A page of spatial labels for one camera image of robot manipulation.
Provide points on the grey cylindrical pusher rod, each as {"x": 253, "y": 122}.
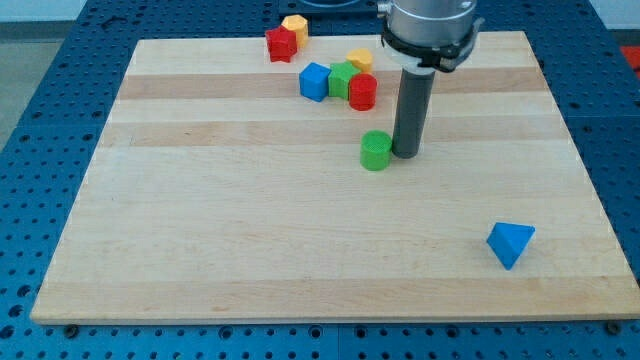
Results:
{"x": 411, "y": 112}

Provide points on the green cylinder block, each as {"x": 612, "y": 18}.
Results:
{"x": 375, "y": 149}

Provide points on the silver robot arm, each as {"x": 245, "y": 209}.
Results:
{"x": 424, "y": 37}

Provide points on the blue triangle block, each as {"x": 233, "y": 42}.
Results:
{"x": 508, "y": 241}

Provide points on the red cylinder block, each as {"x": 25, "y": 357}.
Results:
{"x": 362, "y": 92}

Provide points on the yellow heart block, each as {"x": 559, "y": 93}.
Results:
{"x": 362, "y": 59}

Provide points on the green star block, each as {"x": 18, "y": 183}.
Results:
{"x": 339, "y": 79}

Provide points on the blue cube block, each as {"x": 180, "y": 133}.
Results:
{"x": 313, "y": 82}

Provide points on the yellow hexagon block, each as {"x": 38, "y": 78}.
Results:
{"x": 299, "y": 25}

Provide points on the red star block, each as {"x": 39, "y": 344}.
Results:
{"x": 281, "y": 44}

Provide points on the wooden board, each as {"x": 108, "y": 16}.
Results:
{"x": 218, "y": 194}

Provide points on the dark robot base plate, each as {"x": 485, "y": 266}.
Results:
{"x": 326, "y": 7}

